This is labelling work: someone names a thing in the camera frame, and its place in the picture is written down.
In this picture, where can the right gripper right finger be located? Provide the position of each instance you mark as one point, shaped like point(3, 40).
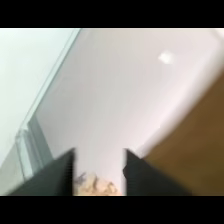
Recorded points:
point(146, 180)

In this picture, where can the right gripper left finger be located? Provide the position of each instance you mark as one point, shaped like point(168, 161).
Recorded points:
point(55, 180)

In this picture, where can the brown garment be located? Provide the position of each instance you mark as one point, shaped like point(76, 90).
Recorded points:
point(196, 143)

